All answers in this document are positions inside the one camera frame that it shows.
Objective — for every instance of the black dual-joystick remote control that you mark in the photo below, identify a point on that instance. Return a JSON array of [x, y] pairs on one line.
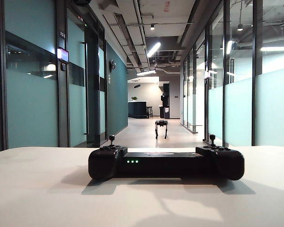
[[156, 165]]

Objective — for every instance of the black quadruped robot dog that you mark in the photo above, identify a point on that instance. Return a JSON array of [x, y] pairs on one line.
[[161, 125]]

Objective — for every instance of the black door access reader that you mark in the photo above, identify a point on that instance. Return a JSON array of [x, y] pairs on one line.
[[63, 67]]

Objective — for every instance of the lit door display panel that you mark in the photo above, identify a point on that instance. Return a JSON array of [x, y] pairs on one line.
[[63, 54]]

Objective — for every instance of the room number door sign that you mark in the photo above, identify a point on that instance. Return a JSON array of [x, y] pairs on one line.
[[62, 34]]

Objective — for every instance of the dark counter with white top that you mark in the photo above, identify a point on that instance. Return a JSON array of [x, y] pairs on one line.
[[136, 110]]

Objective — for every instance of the dark wooden bar stool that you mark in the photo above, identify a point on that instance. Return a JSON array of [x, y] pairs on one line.
[[149, 111]]

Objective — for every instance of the small green potted plant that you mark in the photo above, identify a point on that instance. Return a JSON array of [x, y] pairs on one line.
[[134, 98]]

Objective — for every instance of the tall black kiosk machine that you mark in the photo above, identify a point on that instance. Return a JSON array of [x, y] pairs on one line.
[[166, 111]]

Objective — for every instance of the long ceiling tube light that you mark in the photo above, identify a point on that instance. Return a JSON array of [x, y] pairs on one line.
[[146, 72], [153, 49]]

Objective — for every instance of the black round ceiling dome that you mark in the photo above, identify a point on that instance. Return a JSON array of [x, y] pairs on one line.
[[81, 2]]

